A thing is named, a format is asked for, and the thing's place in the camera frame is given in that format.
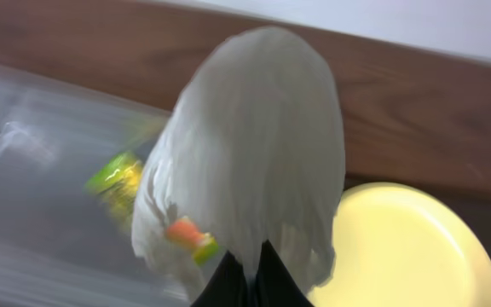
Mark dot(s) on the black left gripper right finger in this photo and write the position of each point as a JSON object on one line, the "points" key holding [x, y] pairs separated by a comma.
{"points": [[274, 286]]}

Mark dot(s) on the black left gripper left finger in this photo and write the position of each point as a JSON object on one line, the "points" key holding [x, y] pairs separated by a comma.
{"points": [[227, 287]]}

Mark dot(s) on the white napkin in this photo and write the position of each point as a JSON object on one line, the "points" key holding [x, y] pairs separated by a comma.
{"points": [[253, 152]]}

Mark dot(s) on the yellow green snack wrapper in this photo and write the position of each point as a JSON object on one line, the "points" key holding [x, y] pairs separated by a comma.
{"points": [[117, 183]]}

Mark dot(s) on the clear plastic waste bin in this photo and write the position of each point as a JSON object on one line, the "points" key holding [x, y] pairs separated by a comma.
{"points": [[58, 246]]}

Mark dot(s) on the yellow plate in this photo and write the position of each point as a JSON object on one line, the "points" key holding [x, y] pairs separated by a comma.
{"points": [[398, 246]]}

